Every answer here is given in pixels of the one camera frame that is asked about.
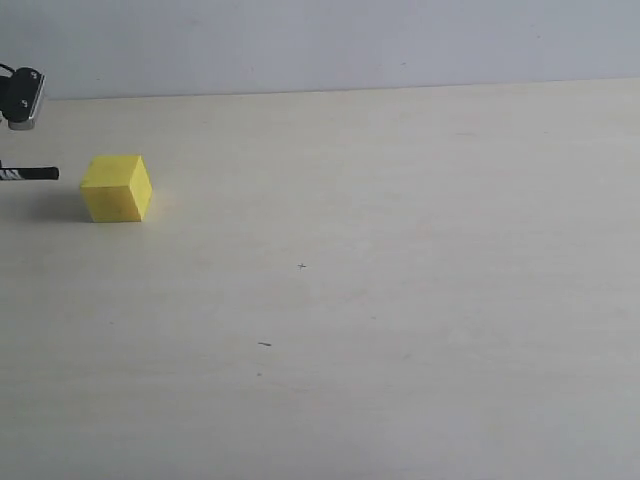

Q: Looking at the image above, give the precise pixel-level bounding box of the yellow cube block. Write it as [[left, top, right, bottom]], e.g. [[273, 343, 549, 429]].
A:
[[80, 155, 153, 223]]

